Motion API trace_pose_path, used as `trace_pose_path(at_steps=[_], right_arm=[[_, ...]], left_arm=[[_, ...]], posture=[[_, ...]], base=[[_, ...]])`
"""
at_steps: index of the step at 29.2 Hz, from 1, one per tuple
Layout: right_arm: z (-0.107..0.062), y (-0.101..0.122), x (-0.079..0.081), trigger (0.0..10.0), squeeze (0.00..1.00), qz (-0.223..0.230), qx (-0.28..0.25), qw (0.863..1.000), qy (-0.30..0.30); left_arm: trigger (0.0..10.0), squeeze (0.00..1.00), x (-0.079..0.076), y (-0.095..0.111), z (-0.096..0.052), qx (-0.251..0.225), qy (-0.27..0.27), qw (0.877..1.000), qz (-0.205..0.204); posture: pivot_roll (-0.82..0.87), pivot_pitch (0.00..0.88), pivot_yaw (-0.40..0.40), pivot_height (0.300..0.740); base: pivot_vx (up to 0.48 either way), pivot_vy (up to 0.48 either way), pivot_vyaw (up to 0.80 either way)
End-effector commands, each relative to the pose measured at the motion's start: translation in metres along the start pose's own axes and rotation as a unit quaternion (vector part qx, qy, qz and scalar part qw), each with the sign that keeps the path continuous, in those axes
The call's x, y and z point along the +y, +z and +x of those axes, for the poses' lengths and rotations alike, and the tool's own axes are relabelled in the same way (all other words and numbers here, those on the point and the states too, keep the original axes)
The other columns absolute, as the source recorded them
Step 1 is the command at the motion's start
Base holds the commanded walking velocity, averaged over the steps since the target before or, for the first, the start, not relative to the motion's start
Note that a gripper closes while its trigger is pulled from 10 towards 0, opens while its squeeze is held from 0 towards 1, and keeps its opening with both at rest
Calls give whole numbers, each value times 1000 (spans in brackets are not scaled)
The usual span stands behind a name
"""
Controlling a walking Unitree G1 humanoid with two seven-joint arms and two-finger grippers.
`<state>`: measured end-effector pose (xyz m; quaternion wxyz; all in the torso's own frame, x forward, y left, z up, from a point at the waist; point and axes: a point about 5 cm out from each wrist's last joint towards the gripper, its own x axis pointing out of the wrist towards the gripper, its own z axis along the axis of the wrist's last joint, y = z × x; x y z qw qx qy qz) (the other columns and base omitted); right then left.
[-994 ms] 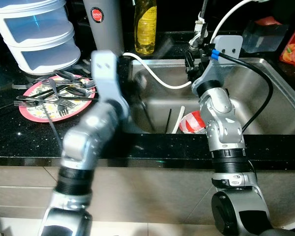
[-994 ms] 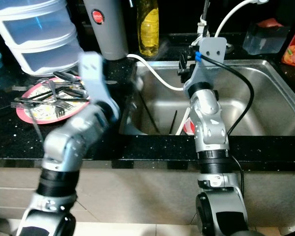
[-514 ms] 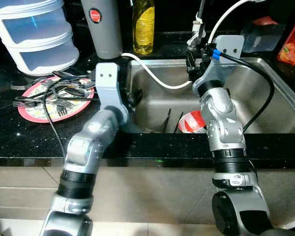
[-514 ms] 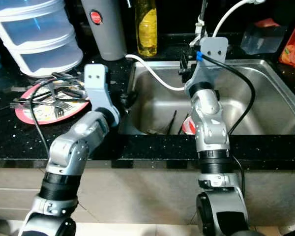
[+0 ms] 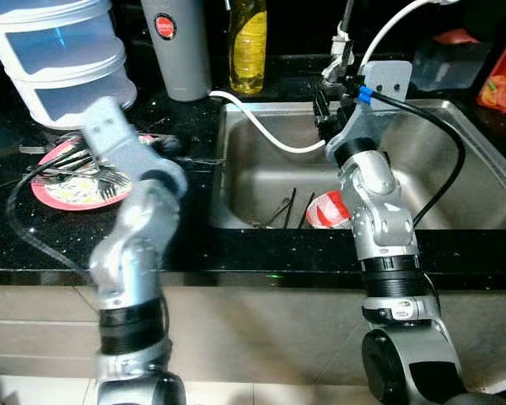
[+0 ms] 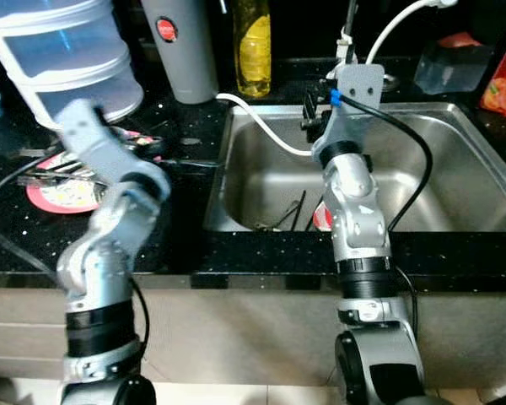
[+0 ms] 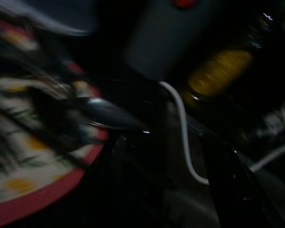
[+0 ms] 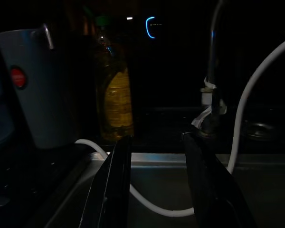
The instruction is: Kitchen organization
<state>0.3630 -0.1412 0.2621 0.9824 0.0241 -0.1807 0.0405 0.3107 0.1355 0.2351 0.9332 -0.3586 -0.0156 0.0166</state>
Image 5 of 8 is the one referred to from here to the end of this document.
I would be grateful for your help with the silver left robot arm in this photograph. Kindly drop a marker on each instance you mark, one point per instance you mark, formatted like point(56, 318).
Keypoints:
point(131, 261)

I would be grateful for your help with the dark chopstick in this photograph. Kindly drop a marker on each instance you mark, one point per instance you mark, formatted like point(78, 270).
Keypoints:
point(285, 209)
point(309, 211)

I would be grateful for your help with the clear plastic container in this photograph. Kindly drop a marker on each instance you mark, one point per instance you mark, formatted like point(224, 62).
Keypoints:
point(451, 66)

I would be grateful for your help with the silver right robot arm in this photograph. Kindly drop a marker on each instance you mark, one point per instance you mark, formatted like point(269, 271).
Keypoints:
point(388, 228)

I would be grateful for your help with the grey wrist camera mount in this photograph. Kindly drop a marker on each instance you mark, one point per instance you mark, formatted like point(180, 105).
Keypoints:
point(388, 80)
point(122, 143)

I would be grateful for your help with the red plastic cup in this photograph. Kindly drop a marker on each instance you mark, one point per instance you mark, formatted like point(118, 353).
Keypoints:
point(327, 211)

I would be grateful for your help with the yellow dish soap bottle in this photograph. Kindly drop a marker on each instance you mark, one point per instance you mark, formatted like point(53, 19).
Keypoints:
point(248, 55)

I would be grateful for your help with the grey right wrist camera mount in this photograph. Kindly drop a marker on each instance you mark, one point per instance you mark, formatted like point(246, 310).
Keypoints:
point(388, 80)

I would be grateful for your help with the stainless steel sink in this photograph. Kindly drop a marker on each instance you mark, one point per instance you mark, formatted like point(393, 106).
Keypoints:
point(253, 169)

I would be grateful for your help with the grey thermos with red logo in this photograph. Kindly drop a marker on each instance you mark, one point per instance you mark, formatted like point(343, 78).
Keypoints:
point(179, 59)

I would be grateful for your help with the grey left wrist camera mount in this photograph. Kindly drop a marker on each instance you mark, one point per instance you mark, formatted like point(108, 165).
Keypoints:
point(122, 143)

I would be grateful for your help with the red snack bag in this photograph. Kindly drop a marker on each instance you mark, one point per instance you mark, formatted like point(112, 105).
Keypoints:
point(504, 80)

